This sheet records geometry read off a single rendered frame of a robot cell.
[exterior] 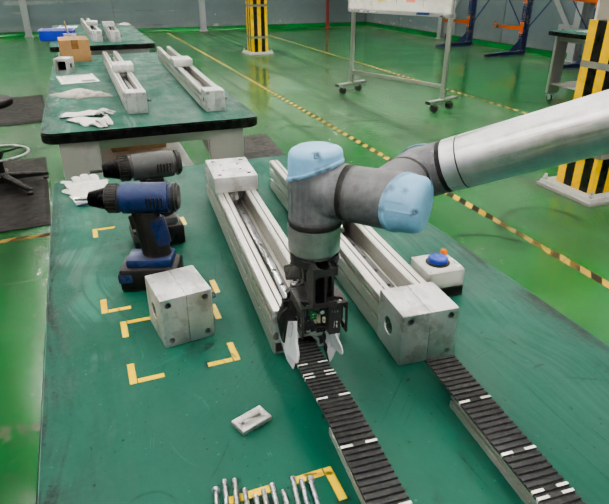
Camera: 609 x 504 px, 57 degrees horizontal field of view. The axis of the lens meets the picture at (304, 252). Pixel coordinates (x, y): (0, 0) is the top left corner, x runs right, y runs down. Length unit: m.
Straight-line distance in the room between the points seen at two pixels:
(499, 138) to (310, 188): 0.25
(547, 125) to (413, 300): 0.35
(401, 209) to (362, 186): 0.06
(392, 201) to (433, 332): 0.32
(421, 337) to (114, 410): 0.49
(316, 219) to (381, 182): 0.10
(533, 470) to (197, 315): 0.57
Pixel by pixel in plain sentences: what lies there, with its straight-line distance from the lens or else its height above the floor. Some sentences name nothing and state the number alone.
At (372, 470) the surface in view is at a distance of 0.74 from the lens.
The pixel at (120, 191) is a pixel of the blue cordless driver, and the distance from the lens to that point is 1.11.
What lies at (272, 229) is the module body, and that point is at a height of 0.86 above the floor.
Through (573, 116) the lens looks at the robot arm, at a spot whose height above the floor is 1.20.
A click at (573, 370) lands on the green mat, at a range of 1.03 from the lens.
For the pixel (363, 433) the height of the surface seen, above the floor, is 0.81.
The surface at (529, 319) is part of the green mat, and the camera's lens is 1.13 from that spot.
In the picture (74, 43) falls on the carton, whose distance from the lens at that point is 4.59.
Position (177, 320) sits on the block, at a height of 0.83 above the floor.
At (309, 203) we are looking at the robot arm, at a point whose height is 1.09.
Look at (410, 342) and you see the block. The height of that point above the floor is 0.82.
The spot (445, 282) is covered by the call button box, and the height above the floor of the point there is 0.82.
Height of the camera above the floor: 1.36
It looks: 26 degrees down
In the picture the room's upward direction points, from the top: straight up
